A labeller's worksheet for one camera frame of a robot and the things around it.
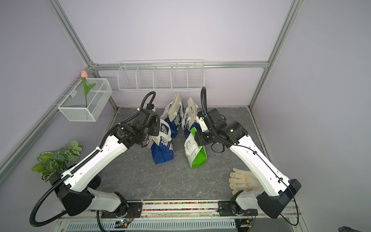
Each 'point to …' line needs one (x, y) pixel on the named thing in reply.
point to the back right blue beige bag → (189, 119)
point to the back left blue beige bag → (173, 114)
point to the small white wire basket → (74, 107)
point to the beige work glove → (240, 180)
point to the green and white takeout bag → (195, 154)
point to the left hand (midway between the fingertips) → (153, 124)
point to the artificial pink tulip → (86, 88)
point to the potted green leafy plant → (58, 161)
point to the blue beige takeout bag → (161, 146)
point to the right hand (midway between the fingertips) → (199, 136)
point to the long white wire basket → (161, 75)
